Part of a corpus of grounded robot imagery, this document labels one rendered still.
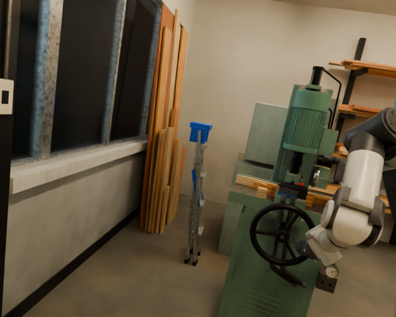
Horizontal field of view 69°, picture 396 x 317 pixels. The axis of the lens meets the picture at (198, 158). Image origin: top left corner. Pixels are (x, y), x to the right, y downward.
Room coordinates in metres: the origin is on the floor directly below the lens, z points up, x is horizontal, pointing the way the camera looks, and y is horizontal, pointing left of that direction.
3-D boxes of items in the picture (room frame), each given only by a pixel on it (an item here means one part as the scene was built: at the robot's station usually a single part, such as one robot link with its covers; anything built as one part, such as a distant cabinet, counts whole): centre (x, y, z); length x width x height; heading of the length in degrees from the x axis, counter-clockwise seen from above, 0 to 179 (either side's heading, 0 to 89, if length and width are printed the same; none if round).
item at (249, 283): (1.67, -0.56, 0.35); 0.58 x 0.45 x 0.71; 164
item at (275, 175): (1.83, -0.60, 1.16); 0.22 x 0.22 x 0.72; 74
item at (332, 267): (1.28, -0.72, 0.65); 0.06 x 0.04 x 0.08; 74
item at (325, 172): (1.69, -0.73, 1.02); 0.09 x 0.07 x 0.12; 74
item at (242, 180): (1.57, -0.53, 0.92); 0.60 x 0.02 x 0.05; 74
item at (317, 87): (1.69, -0.56, 1.53); 0.08 x 0.08 x 0.17; 74
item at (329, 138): (1.72, -0.73, 1.22); 0.09 x 0.08 x 0.15; 164
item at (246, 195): (1.45, -0.50, 0.87); 0.61 x 0.30 x 0.06; 74
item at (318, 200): (1.53, -0.60, 0.92); 0.56 x 0.02 x 0.04; 74
